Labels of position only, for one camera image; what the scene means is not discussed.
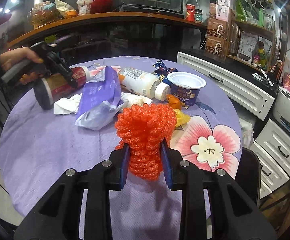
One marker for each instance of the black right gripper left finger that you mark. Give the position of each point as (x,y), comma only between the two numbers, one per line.
(57,214)

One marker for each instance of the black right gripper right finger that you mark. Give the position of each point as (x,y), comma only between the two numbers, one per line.
(233,213)

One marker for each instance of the purple plastic tissue bag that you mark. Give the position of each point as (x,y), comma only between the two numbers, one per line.
(100,101)

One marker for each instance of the blue snack wrapper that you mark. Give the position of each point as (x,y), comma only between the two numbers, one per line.
(161,71)

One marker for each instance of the orange foam fruit net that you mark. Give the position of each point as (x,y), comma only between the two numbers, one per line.
(144,128)

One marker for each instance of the orange peel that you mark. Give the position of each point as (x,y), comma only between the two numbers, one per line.
(174,102)

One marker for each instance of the white tissue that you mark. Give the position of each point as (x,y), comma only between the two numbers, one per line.
(66,106)
(133,99)

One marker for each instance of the person's left hand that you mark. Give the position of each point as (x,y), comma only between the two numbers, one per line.
(12,57)

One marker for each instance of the black chair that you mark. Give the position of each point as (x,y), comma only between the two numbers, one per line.
(248,175)

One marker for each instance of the glass fruit bowl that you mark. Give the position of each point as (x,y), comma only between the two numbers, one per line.
(42,13)

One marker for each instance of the snack bag on counter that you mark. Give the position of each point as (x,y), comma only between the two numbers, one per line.
(65,9)

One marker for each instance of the plastic drink cup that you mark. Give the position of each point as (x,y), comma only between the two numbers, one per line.
(84,7)

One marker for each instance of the white drawer cabinet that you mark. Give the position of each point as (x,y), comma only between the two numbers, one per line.
(265,131)

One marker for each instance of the red ceramic vase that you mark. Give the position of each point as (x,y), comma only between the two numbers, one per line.
(100,6)

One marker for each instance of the white orange drink bottle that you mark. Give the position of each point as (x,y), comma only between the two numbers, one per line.
(143,83)

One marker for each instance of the yellow foam fruit net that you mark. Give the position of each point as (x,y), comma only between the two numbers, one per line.
(181,117)

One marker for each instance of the blue yogurt cup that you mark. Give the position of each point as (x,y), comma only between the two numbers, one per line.
(185,86)

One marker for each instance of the red tin can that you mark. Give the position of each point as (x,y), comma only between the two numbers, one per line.
(190,13)

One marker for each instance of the wooden counter top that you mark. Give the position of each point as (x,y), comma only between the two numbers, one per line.
(104,17)

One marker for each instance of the glass jar with lid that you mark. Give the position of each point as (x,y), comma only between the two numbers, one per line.
(198,16)

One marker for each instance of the brown coffee box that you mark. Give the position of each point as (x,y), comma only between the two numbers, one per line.
(216,46)
(216,28)

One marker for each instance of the wooden shelf rack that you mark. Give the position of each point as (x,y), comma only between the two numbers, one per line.
(251,44)

